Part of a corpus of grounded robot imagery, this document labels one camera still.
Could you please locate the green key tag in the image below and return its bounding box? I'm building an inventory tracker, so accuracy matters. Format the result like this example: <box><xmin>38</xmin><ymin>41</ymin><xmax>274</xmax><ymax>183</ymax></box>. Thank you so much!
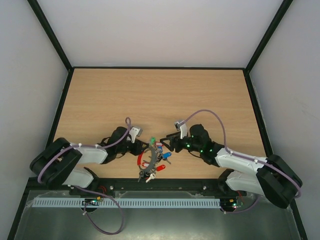
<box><xmin>149</xmin><ymin>136</ymin><xmax>156</xmax><ymax>146</ymax></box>

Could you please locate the metal keyring with red handle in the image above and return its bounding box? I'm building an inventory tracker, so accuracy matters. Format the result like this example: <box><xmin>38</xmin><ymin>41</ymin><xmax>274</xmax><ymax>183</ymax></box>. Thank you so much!
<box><xmin>137</xmin><ymin>146</ymin><xmax>159</xmax><ymax>183</ymax></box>

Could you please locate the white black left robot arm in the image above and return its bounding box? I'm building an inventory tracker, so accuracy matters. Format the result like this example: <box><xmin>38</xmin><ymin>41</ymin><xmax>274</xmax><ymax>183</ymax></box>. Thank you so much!
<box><xmin>29</xmin><ymin>126</ymin><xmax>149</xmax><ymax>190</ymax></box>

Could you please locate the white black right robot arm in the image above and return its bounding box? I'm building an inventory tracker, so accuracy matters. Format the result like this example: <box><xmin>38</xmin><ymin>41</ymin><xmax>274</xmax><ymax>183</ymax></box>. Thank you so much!
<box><xmin>160</xmin><ymin>124</ymin><xmax>303</xmax><ymax>209</ymax></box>

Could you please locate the blue key tag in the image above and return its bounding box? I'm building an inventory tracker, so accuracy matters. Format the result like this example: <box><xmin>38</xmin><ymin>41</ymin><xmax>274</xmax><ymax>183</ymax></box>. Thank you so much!
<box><xmin>162</xmin><ymin>152</ymin><xmax>172</xmax><ymax>160</ymax></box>

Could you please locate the red key tag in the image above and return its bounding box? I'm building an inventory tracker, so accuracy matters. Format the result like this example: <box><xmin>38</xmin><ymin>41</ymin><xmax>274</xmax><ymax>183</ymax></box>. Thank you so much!
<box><xmin>155</xmin><ymin>164</ymin><xmax>166</xmax><ymax>172</ymax></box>

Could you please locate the silver key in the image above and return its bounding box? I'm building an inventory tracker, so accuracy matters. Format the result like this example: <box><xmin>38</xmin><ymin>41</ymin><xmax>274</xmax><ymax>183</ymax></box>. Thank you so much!
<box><xmin>145</xmin><ymin>173</ymin><xmax>156</xmax><ymax>183</ymax></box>

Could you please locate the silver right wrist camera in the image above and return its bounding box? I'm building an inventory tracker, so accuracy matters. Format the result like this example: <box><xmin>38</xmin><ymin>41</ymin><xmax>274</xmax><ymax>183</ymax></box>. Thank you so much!
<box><xmin>174</xmin><ymin>120</ymin><xmax>187</xmax><ymax>132</ymax></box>

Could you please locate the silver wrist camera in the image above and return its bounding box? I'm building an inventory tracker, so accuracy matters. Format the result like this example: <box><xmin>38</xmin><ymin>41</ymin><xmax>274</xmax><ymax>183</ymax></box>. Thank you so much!
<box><xmin>174</xmin><ymin>120</ymin><xmax>187</xmax><ymax>132</ymax></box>
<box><xmin>131</xmin><ymin>126</ymin><xmax>143</xmax><ymax>137</ymax></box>

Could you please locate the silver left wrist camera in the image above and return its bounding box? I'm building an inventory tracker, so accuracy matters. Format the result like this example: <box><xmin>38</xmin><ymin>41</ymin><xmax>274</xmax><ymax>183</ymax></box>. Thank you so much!
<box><xmin>131</xmin><ymin>126</ymin><xmax>143</xmax><ymax>137</ymax></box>

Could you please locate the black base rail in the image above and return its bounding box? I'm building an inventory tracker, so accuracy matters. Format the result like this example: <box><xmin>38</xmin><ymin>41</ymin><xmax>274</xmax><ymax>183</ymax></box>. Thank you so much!
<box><xmin>86</xmin><ymin>177</ymin><xmax>247</xmax><ymax>198</ymax></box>

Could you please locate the white slotted cable duct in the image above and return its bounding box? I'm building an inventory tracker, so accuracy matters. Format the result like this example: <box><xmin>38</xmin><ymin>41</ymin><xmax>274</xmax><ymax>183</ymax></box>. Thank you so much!
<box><xmin>31</xmin><ymin>197</ymin><xmax>221</xmax><ymax>209</ymax></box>

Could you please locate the black enclosure frame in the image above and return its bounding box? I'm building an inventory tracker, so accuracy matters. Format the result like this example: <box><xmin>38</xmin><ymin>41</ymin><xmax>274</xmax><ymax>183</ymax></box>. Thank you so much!
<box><xmin>7</xmin><ymin>0</ymin><xmax>308</xmax><ymax>240</ymax></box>

